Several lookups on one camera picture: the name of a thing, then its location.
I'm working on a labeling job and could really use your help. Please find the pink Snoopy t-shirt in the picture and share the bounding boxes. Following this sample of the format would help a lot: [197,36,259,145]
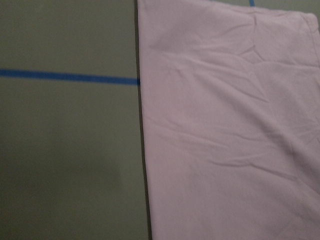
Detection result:
[137,0,320,240]

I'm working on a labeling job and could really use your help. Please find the blue tape strip lengthwise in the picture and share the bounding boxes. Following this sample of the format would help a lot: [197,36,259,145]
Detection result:
[249,0,256,7]

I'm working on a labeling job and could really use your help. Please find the blue tape strip crosswise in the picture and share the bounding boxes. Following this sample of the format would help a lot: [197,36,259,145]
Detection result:
[0,68,140,86]

